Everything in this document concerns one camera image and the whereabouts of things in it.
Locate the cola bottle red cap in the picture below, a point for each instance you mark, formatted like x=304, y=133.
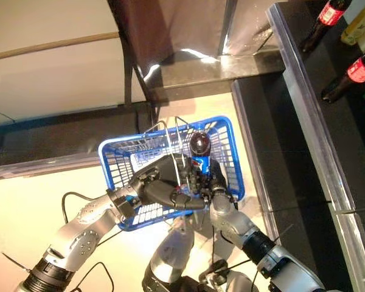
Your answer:
x=359, y=71
x=328, y=12

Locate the silver left robot leg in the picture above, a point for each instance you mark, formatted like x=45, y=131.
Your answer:
x=170, y=252

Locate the silver robot leg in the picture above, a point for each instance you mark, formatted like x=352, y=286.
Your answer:
x=240, y=280
x=170, y=252

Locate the black base plinth board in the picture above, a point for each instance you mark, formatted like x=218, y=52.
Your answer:
x=276, y=152

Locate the black low shelf unit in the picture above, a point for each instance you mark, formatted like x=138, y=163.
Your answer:
x=64, y=143

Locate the blue plastic shopping basket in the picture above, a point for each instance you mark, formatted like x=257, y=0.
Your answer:
x=103, y=161

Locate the black shelf board clear rail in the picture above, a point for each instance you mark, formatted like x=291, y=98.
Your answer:
x=362, y=258
x=337, y=137

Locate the wooden trim strip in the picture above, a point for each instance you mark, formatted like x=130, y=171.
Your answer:
x=48, y=46

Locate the silver right robot leg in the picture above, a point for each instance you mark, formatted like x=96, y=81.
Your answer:
x=240, y=280

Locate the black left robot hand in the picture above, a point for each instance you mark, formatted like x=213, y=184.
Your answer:
x=158, y=182

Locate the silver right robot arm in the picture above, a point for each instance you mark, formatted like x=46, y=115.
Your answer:
x=231, y=219

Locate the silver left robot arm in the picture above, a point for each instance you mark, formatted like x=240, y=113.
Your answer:
x=85, y=225

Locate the small yellow tea bottle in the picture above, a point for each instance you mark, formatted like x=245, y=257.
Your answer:
x=362, y=24

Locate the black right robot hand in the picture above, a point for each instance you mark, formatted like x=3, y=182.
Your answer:
x=219, y=182

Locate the Pepsi cola bottle blue cap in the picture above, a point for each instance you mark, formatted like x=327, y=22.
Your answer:
x=200, y=143

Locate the brown end panel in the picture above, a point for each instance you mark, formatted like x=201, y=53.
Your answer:
x=185, y=24

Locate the dark end base plinth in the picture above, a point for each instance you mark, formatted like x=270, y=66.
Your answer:
x=200, y=76

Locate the shiny metal upright post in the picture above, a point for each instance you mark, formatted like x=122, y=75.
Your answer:
x=226, y=27

